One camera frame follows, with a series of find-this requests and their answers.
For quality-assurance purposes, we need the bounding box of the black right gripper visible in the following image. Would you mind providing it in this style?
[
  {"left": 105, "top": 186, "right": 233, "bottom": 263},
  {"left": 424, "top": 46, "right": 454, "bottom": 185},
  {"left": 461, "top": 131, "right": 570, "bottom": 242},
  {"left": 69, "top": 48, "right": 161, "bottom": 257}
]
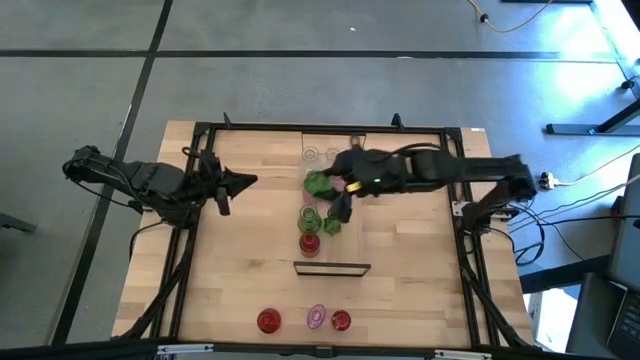
[{"left": 323, "top": 148, "right": 409, "bottom": 225}]

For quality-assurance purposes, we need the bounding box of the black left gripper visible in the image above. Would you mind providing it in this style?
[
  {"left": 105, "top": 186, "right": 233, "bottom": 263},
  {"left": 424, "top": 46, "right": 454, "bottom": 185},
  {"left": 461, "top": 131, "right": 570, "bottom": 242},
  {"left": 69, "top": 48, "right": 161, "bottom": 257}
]
[{"left": 188, "top": 149, "right": 259, "bottom": 217}]

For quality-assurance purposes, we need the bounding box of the round green glass vase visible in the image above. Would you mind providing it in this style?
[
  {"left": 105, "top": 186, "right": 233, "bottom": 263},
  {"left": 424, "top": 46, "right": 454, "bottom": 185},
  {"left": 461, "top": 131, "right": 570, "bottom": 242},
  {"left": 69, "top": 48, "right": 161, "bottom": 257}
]
[{"left": 303, "top": 171, "right": 335, "bottom": 199}]

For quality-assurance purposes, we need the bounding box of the green faceted glass vase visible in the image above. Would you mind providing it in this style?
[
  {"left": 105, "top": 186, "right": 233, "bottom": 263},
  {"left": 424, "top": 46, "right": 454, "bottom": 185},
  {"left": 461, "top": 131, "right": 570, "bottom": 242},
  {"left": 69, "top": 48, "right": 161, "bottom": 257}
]
[{"left": 322, "top": 208, "right": 343, "bottom": 237}]

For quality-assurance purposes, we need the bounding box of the tall green ribbed vase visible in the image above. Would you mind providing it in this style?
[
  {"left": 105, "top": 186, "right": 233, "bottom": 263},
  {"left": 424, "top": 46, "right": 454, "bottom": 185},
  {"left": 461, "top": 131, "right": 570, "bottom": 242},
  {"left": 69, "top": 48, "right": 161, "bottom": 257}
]
[{"left": 297, "top": 203, "right": 324, "bottom": 235}]

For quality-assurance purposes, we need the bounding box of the tall red ribbed vase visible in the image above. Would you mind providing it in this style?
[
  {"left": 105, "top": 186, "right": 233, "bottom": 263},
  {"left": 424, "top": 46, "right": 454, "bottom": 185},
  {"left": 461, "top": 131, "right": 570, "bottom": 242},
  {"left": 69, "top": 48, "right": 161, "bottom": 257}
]
[{"left": 298, "top": 232, "right": 322, "bottom": 259}]

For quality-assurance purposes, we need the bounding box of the pink ribbed cylinder vase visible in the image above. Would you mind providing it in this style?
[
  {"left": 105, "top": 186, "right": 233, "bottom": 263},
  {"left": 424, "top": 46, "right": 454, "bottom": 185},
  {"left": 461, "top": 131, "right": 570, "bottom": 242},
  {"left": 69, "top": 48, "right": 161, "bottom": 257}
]
[{"left": 305, "top": 303, "right": 327, "bottom": 330}]

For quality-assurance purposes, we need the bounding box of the red ribbed cylinder vase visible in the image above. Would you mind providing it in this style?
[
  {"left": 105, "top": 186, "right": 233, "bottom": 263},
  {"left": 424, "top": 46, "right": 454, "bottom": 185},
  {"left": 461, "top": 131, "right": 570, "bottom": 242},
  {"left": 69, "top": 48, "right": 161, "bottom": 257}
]
[{"left": 330, "top": 309, "right": 352, "bottom": 332}]

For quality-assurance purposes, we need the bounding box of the wide red glass vase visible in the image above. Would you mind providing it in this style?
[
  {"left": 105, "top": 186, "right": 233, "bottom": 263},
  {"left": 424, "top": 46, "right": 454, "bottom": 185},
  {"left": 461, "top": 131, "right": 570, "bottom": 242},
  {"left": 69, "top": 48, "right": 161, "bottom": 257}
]
[{"left": 256, "top": 307, "right": 283, "bottom": 335}]

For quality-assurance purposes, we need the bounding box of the gray furniture foot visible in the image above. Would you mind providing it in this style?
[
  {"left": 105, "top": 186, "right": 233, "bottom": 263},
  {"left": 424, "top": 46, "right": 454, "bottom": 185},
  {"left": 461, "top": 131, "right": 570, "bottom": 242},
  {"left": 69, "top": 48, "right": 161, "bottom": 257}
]
[{"left": 0, "top": 212, "right": 39, "bottom": 235}]

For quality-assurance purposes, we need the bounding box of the black rig beam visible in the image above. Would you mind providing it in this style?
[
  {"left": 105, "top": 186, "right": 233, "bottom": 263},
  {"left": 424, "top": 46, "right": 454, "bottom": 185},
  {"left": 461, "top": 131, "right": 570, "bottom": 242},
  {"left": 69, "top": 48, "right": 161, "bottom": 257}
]
[{"left": 0, "top": 337, "right": 640, "bottom": 360}]

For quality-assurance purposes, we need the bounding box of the black desk leg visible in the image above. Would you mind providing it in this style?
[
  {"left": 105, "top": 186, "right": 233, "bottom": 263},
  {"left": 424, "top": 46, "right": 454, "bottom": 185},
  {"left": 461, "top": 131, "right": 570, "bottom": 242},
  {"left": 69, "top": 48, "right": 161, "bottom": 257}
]
[{"left": 544, "top": 84, "right": 640, "bottom": 137}]

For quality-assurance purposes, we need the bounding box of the dark gray box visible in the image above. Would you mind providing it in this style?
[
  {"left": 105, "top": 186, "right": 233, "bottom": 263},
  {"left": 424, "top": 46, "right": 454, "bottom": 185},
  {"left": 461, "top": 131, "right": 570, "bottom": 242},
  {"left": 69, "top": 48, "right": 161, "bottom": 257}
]
[{"left": 564, "top": 272, "right": 640, "bottom": 360}]

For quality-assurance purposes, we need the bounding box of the gray computer case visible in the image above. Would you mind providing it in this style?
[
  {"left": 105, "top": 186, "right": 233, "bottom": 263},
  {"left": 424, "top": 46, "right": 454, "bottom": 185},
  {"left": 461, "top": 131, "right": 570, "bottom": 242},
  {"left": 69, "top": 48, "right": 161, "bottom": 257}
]
[{"left": 606, "top": 152, "right": 640, "bottom": 294}]

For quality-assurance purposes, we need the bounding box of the black metal table frame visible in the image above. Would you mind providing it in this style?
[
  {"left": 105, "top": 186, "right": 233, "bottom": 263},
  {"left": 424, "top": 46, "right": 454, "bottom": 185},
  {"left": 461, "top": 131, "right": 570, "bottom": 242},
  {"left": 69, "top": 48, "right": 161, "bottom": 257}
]
[{"left": 119, "top": 112, "right": 534, "bottom": 351}]

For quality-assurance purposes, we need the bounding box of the clear acrylic tray frame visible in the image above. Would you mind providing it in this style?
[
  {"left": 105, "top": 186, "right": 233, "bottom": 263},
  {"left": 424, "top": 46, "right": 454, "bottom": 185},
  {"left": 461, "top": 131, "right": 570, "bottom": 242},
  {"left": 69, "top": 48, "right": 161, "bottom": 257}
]
[{"left": 293, "top": 131, "right": 372, "bottom": 277}]

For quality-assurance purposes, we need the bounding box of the black curved cable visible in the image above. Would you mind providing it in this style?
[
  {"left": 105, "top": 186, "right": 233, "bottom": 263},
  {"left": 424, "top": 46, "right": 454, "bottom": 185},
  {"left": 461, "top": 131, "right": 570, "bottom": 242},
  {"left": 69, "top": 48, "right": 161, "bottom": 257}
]
[{"left": 128, "top": 219, "right": 169, "bottom": 261}]

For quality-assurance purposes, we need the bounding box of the silver metal bracket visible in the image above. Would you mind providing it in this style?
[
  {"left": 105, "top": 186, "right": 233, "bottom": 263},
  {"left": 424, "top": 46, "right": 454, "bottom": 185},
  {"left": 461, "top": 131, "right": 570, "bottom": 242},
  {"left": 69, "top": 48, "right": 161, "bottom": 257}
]
[
  {"left": 156, "top": 343, "right": 215, "bottom": 357},
  {"left": 433, "top": 349, "right": 494, "bottom": 360}
]

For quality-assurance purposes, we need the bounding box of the black looped cable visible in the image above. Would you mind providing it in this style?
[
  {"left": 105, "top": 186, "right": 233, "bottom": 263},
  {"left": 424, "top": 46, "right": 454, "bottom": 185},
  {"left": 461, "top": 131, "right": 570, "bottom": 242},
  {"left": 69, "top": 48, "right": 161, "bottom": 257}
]
[{"left": 513, "top": 219, "right": 547, "bottom": 267}]

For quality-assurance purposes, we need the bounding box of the beige floor cable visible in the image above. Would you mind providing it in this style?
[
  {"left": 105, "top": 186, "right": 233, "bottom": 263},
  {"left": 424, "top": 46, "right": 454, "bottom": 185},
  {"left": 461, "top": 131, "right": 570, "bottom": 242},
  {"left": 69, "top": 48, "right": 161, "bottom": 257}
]
[{"left": 465, "top": 0, "right": 554, "bottom": 35}]

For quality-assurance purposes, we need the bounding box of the thin white cable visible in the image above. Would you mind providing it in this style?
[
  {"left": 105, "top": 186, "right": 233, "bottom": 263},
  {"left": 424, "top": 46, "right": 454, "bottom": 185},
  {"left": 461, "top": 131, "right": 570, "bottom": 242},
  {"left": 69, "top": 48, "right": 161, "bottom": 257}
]
[{"left": 555, "top": 143, "right": 640, "bottom": 187}]

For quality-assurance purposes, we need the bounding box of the thick gray cable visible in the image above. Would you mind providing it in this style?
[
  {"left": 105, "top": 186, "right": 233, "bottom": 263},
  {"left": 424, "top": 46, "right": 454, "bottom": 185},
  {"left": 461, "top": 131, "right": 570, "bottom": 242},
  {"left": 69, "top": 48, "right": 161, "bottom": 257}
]
[{"left": 569, "top": 173, "right": 640, "bottom": 207}]

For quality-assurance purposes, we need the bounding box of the straight black cable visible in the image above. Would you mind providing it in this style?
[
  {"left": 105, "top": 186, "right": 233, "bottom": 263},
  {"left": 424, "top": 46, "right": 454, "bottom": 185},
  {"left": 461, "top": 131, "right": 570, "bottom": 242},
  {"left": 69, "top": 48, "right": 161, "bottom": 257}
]
[{"left": 573, "top": 213, "right": 640, "bottom": 224}]

